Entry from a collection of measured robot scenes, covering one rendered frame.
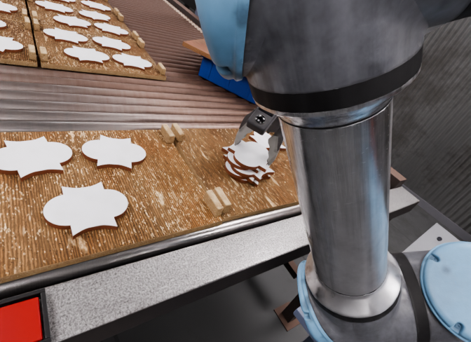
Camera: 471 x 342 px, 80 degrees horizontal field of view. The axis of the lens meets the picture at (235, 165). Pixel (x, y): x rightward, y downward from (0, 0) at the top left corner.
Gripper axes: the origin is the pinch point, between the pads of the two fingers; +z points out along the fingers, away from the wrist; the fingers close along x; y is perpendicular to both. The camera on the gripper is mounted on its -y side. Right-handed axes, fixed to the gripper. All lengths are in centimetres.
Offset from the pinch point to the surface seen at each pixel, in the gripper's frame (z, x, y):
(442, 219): 95, -165, 244
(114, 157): 4.2, 23.3, -24.7
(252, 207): 5.3, -8.1, -12.3
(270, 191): 5.3, -9.5, -2.8
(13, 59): 5, 74, -13
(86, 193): 4.2, 18.3, -36.3
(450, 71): -27, -88, 283
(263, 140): 4.2, 2.0, 19.0
